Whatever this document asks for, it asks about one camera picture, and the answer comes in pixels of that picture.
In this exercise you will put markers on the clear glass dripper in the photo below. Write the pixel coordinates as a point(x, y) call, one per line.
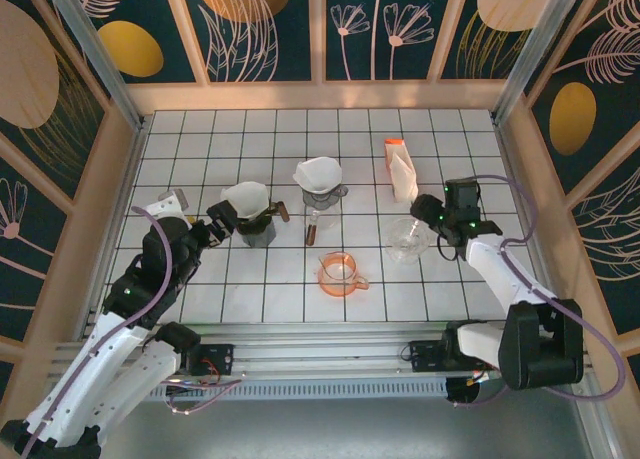
point(407, 244)

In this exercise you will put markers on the white paper coffee filter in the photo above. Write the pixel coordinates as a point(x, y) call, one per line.
point(317, 174)
point(245, 199)

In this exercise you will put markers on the orange-topped filter holder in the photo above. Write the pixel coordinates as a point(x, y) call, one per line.
point(393, 142)

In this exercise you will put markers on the aluminium corner post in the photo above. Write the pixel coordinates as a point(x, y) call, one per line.
point(537, 49)
point(95, 54)

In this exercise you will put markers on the smoke grey plastic dripper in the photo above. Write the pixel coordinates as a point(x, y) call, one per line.
point(320, 199)

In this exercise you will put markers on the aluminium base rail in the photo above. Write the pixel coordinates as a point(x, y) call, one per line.
point(325, 351)

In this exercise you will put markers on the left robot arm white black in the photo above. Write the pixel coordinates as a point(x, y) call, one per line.
point(90, 374)

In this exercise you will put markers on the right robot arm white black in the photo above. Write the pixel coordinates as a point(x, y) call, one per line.
point(500, 269)

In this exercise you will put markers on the olive green dripper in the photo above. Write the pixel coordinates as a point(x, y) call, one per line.
point(250, 225)

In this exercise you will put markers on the grey metal sheet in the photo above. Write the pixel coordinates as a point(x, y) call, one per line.
point(325, 429)

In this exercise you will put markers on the aluminium side rail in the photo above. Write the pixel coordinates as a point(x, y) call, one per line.
point(129, 179)
point(513, 179)

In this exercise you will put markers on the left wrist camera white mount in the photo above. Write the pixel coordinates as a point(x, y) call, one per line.
point(167, 206)

